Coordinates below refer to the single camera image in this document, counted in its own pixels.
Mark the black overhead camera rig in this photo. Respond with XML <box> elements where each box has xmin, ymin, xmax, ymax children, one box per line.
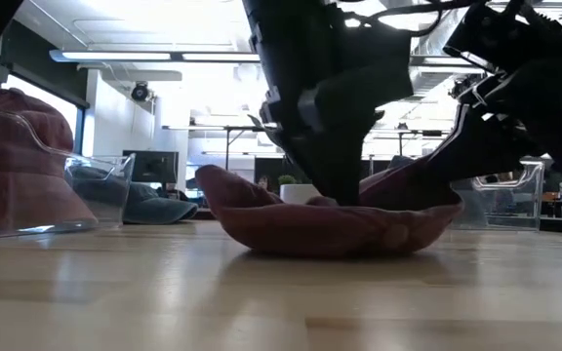
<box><xmin>449</xmin><ymin>75</ymin><xmax>473</xmax><ymax>98</ymax></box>

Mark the black computer monitor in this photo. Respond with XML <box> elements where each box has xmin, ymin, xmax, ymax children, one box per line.
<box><xmin>122</xmin><ymin>149</ymin><xmax>181</xmax><ymax>184</ymax></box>

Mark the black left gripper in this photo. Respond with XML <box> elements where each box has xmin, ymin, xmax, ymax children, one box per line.
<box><xmin>241</xmin><ymin>0</ymin><xmax>415</xmax><ymax>206</ymax></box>

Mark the long ceiling light bar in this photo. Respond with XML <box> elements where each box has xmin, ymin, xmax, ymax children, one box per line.
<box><xmin>49</xmin><ymin>48</ymin><xmax>487</xmax><ymax>68</ymax></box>

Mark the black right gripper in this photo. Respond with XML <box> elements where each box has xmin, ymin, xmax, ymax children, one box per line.
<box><xmin>424</xmin><ymin>0</ymin><xmax>562</xmax><ymax>189</ymax></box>

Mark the white plant pot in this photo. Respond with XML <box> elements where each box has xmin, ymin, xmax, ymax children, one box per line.
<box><xmin>279</xmin><ymin>182</ymin><xmax>322</xmax><ymax>206</ymax></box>

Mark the silver ceiling duct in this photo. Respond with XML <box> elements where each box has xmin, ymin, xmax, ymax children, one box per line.
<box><xmin>410</xmin><ymin>28</ymin><xmax>462</xmax><ymax>101</ymax></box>

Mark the maroon baseball cap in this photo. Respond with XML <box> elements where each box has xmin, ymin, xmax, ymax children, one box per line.
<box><xmin>0</xmin><ymin>85</ymin><xmax>100</xmax><ymax>230</ymax></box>
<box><xmin>195</xmin><ymin>155</ymin><xmax>465</xmax><ymax>259</ymax></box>

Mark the faded teal-grey baseball cap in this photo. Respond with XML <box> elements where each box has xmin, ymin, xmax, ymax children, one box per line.
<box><xmin>68</xmin><ymin>166</ymin><xmax>199</xmax><ymax>226</ymax></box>

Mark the clear plastic bin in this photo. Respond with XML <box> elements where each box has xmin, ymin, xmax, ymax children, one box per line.
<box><xmin>449</xmin><ymin>159</ymin><xmax>546</xmax><ymax>232</ymax></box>
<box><xmin>0</xmin><ymin>104</ymin><xmax>137</xmax><ymax>240</ymax></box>

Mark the round black ceiling camera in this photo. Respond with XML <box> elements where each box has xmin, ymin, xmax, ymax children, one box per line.
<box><xmin>131</xmin><ymin>81</ymin><xmax>154</xmax><ymax>102</ymax></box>

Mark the black-legged background table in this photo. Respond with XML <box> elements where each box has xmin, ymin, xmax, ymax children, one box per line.
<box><xmin>162</xmin><ymin>124</ymin><xmax>282</xmax><ymax>172</ymax></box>

